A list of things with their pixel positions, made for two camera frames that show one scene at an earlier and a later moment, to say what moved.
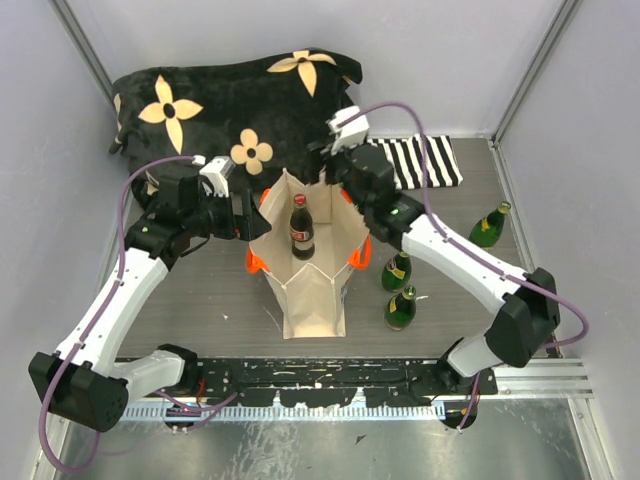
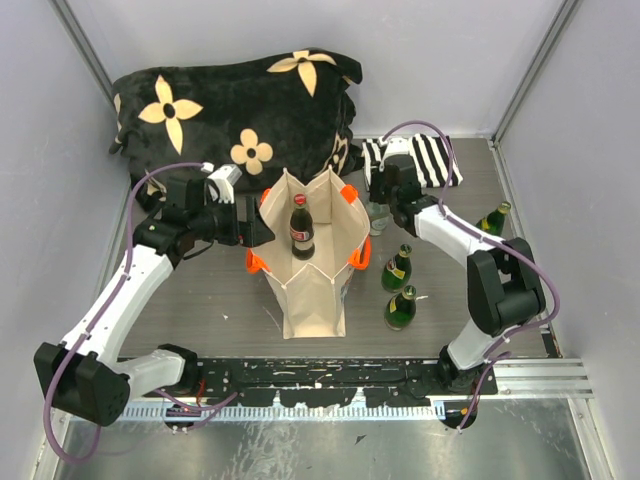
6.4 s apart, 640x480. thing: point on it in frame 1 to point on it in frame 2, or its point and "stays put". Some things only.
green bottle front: (401, 309) stays put
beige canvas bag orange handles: (312, 291) stays put
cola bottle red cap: (302, 232) stays put
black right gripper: (329, 157) to (375, 195)
